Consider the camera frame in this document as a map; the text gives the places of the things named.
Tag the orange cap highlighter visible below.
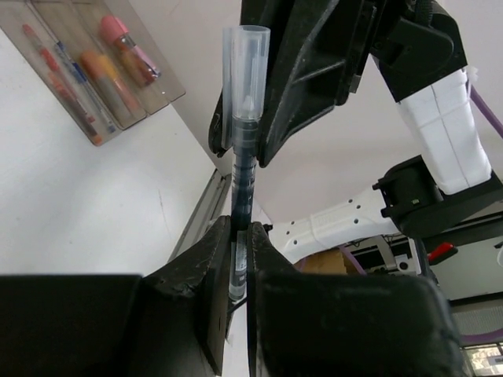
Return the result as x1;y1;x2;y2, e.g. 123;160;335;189
79;49;132;122

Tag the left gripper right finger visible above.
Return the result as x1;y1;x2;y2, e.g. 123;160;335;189
247;222;464;376

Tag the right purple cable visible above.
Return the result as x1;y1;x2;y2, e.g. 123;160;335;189
469;84;503;142

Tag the blue gel pen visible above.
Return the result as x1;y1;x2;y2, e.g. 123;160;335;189
54;41;116;134

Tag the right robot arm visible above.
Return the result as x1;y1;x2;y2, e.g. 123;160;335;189
208;1;502;290

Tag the clear container middle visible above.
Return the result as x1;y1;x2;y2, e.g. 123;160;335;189
31;0;171;131

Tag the red gel pen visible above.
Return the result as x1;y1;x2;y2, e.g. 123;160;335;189
22;24;102;145

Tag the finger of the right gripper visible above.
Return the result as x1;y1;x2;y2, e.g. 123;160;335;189
258;1;377;167
208;1;295;158

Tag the pink cap highlighter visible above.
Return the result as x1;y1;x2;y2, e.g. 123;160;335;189
99;14;162;87

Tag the dark teal pen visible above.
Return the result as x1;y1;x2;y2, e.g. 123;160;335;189
221;24;271;303

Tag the clear container left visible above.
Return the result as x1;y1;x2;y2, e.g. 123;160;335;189
1;1;120;146

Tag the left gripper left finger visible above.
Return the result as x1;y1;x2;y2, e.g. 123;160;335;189
1;216;231;376

